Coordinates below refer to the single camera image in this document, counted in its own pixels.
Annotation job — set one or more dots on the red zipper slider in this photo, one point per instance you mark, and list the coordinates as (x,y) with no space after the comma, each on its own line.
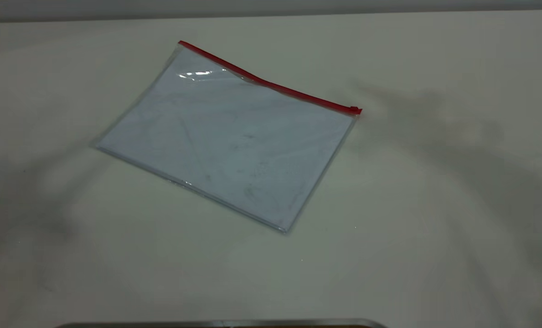
(355,110)

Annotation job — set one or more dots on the clear zip bag red zipper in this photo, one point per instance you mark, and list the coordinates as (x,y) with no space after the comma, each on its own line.
(234,146)

